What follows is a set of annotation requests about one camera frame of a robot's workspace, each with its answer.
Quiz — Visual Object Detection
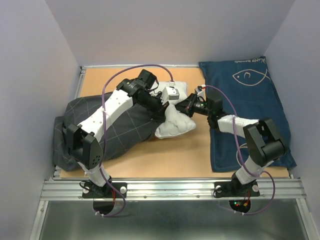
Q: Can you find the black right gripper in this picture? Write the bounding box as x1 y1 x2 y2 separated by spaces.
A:
169 92 212 118

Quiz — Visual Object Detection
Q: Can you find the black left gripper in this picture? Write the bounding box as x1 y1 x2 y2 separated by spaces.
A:
138 92 170 123

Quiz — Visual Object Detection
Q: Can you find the white stained pillow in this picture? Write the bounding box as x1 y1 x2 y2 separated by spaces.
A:
154 81 197 139

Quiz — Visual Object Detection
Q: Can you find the grey checked pillowcase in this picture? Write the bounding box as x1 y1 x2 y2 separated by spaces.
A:
52 95 161 172

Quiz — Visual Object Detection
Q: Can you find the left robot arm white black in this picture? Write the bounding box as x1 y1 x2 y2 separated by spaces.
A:
66 69 168 198

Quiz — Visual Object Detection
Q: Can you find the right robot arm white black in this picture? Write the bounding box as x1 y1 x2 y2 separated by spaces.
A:
175 86 288 198

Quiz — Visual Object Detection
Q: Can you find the blue fish-print cushion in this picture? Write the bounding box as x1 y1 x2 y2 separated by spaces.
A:
198 56 291 173

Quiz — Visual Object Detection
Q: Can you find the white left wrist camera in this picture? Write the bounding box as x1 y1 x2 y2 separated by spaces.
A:
160 81 180 105

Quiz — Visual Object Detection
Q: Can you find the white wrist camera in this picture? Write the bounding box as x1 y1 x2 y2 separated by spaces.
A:
194 84 206 98
160 81 180 105

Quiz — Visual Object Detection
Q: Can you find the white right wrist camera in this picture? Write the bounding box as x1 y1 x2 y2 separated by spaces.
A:
194 84 206 98

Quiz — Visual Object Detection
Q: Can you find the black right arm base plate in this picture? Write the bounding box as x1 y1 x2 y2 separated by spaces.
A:
213 179 260 199

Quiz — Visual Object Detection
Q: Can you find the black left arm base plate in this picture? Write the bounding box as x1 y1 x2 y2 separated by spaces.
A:
79 180 127 199

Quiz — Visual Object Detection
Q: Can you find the aluminium table edge frame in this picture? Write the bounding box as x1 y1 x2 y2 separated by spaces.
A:
29 64 201 240

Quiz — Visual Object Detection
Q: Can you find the aluminium mounting rail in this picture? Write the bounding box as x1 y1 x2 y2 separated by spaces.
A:
40 178 307 201

